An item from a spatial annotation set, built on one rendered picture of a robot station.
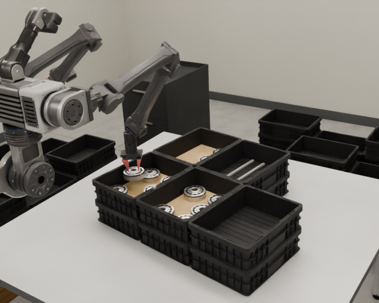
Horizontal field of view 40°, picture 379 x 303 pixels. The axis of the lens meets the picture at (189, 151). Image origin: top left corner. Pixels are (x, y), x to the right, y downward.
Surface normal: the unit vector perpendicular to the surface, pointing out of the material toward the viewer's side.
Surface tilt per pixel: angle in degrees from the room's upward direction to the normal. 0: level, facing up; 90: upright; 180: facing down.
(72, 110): 90
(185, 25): 90
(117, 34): 90
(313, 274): 0
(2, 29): 90
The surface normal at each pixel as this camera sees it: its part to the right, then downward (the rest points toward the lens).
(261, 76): -0.55, 0.37
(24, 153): 0.83, 0.20
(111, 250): -0.04, -0.91
